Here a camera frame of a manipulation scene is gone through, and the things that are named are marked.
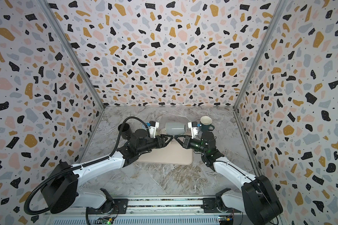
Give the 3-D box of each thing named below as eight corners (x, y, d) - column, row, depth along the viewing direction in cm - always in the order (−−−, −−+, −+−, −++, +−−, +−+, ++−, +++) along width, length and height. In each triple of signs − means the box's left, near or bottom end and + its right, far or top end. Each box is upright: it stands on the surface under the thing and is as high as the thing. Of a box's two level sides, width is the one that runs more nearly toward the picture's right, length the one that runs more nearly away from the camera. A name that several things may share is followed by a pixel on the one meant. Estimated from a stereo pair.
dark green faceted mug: (200, 135, 106) (202, 125, 97) (199, 125, 112) (201, 115, 103) (211, 135, 107) (214, 125, 97) (209, 125, 112) (212, 116, 103)
